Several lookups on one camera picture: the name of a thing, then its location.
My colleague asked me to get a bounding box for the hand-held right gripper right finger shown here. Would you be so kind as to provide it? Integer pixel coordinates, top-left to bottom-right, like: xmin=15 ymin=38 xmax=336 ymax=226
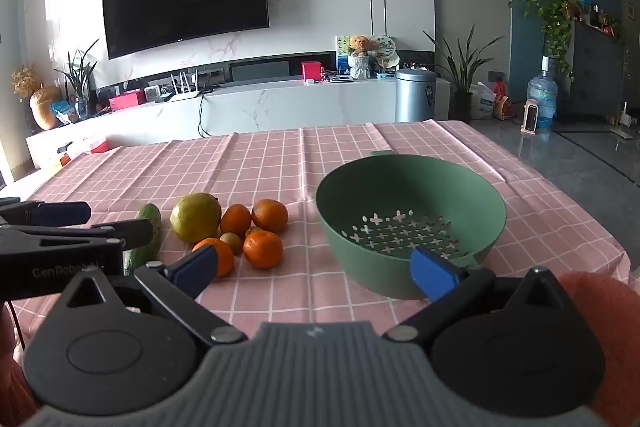
xmin=382 ymin=248 xmax=576 ymax=348

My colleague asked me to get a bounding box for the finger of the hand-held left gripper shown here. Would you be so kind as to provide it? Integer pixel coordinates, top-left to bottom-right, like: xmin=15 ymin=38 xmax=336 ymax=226
xmin=0 ymin=197 xmax=92 ymax=228
xmin=0 ymin=219 xmax=154 ymax=254

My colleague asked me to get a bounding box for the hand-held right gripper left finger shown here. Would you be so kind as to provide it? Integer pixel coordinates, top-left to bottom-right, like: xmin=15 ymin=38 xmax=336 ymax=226
xmin=50 ymin=246 xmax=249 ymax=348

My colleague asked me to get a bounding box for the green cucumber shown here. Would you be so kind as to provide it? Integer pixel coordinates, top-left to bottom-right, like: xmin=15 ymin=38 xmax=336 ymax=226
xmin=123 ymin=203 xmax=162 ymax=275

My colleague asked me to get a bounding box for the orange mandarin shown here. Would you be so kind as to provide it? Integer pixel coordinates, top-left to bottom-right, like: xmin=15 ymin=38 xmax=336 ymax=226
xmin=192 ymin=237 xmax=235 ymax=278
xmin=243 ymin=230 xmax=284 ymax=270
xmin=220 ymin=204 xmax=252 ymax=237
xmin=251 ymin=199 xmax=289 ymax=234

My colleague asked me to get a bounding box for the orange outside bowl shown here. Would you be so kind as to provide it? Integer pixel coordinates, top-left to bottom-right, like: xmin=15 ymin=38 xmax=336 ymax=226
xmin=219 ymin=232 xmax=244 ymax=255

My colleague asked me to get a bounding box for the yellow-green pear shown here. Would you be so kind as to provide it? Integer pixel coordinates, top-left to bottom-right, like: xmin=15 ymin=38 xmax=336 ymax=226
xmin=170 ymin=192 xmax=222 ymax=243

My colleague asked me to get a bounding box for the green colander bowl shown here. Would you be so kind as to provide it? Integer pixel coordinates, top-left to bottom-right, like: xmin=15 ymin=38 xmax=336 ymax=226
xmin=315 ymin=150 xmax=507 ymax=300

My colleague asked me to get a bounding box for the vase with dried flowers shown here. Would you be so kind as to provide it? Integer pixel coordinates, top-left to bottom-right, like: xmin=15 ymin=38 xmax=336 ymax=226
xmin=11 ymin=64 xmax=61 ymax=130

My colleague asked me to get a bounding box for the pink box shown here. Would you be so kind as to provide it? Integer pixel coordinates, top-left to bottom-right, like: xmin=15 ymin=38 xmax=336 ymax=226
xmin=109 ymin=89 xmax=146 ymax=112

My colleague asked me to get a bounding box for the pink checked tablecloth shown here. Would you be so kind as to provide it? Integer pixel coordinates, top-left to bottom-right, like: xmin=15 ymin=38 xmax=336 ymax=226
xmin=10 ymin=121 xmax=633 ymax=358

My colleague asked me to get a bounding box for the small green potted plant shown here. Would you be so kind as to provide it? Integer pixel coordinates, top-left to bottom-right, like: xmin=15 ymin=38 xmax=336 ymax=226
xmin=55 ymin=39 xmax=101 ymax=120

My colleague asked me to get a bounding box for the white router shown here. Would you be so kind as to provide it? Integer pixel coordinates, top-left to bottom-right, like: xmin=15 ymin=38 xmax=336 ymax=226
xmin=170 ymin=72 xmax=202 ymax=102

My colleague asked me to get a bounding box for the silver pedal trash can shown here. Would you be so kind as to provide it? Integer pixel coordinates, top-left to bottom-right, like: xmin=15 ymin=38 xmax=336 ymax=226
xmin=395 ymin=68 xmax=437 ymax=123

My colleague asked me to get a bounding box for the white plastic bag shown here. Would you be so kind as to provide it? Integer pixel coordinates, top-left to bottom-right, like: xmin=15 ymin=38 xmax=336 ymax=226
xmin=470 ymin=83 xmax=497 ymax=118

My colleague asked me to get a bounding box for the orange-red bag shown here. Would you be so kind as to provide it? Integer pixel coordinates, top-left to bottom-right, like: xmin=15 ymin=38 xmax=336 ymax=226
xmin=492 ymin=79 xmax=511 ymax=120

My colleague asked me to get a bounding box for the pink space heater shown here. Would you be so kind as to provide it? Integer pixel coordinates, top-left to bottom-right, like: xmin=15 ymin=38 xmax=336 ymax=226
xmin=520 ymin=99 xmax=541 ymax=136

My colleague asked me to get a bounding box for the pink fleece garment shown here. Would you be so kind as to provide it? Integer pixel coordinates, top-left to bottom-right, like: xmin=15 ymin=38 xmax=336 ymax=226
xmin=559 ymin=272 xmax=640 ymax=427

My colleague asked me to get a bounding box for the white marble media console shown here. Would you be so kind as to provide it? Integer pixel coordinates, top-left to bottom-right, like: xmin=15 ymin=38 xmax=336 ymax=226
xmin=25 ymin=77 xmax=451 ymax=172

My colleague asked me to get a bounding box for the long-leaf potted plant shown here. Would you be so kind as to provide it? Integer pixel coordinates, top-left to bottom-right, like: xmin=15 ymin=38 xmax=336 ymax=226
xmin=424 ymin=24 xmax=504 ymax=120

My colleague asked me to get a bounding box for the blue water jug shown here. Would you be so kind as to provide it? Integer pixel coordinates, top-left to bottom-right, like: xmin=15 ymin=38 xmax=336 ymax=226
xmin=527 ymin=57 xmax=559 ymax=130

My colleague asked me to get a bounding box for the round painted fan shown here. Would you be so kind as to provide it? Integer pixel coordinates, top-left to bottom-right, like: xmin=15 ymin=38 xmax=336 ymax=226
xmin=370 ymin=35 xmax=401 ymax=70

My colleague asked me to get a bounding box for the grey sideboard cabinet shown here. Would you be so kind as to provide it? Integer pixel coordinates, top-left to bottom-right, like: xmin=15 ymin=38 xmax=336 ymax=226
xmin=567 ymin=19 xmax=629 ymax=118

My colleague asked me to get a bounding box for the trailing green vine plant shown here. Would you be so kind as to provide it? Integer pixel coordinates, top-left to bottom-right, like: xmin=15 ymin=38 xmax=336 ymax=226
xmin=512 ymin=0 xmax=584 ymax=78

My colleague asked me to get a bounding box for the black power cable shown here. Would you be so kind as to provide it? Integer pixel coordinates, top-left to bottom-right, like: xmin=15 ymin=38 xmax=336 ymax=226
xmin=197 ymin=91 xmax=217 ymax=138

